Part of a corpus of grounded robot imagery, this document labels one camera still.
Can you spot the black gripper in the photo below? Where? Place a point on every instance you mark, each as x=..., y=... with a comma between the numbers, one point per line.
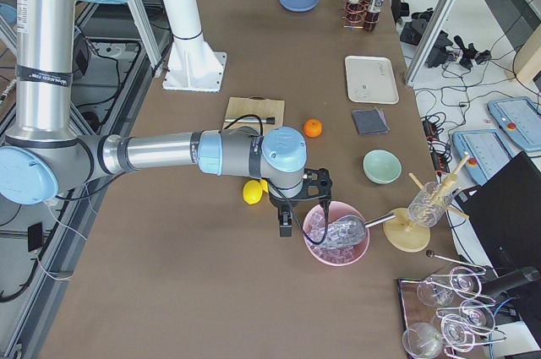
x=281, y=202

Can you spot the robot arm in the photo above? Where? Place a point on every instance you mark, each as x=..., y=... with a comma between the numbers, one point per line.
x=42, y=157

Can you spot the yellow lemon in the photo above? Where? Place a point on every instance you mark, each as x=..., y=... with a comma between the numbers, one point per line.
x=264, y=185
x=252, y=192

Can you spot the pink bowl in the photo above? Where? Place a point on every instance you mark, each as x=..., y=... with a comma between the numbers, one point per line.
x=334, y=256

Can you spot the metal ice scoop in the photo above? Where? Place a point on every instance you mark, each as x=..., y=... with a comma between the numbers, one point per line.
x=348, y=231

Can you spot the orange mandarin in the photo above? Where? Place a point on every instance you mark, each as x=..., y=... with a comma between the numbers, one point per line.
x=312, y=128

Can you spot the steel muddler with black tip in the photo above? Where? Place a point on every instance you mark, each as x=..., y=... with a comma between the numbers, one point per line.
x=264, y=120

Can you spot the green bowl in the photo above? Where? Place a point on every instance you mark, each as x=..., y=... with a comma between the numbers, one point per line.
x=381, y=167

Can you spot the wooden cup tree stand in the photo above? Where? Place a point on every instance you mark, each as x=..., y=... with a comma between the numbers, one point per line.
x=409, y=237

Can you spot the wooden cutting board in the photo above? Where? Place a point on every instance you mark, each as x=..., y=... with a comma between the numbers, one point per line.
x=262, y=107

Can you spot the grey folded cloth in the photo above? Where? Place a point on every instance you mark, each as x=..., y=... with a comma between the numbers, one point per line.
x=370, y=122

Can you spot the clear glass on stand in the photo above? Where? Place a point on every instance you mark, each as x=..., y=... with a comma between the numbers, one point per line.
x=426, y=208

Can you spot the cream rabbit tray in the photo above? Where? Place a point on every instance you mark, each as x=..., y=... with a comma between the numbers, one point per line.
x=370, y=80

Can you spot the blue teach pendant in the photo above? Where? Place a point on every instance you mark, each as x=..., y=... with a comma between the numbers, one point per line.
x=487, y=152
x=519, y=118

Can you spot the tea bottle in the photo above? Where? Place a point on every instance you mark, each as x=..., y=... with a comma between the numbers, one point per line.
x=353, y=13
x=372, y=14

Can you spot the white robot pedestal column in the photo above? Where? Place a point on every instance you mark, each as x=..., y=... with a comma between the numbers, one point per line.
x=192, y=64

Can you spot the wire wine glass rack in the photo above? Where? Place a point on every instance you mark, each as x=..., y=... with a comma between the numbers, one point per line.
x=446, y=314

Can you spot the copper wire bottle rack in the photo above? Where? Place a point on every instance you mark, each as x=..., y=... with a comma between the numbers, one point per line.
x=365, y=6

